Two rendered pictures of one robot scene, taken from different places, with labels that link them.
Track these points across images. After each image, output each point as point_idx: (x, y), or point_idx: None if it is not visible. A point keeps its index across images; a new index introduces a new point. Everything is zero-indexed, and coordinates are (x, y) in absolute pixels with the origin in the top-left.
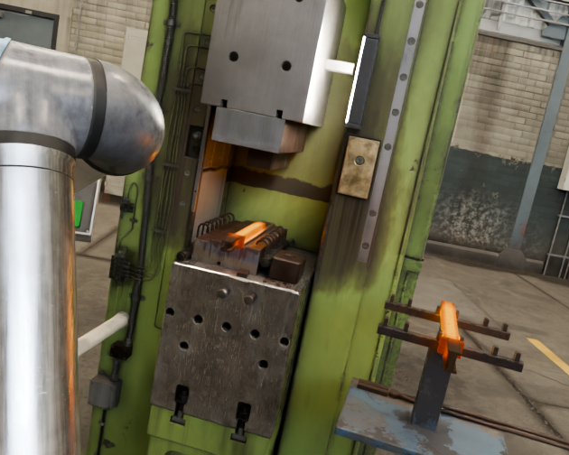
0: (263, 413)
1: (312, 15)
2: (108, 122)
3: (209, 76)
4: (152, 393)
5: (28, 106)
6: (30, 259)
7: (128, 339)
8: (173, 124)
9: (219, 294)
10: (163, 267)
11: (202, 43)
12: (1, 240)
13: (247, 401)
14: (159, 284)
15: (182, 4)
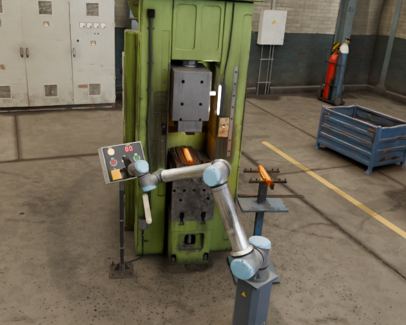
0: (209, 213)
1: (207, 87)
2: (229, 173)
3: (174, 111)
4: (171, 218)
5: (224, 177)
6: (232, 200)
7: (150, 203)
8: (154, 124)
9: (193, 181)
10: None
11: (162, 95)
12: (228, 199)
13: (204, 211)
14: None
15: (152, 82)
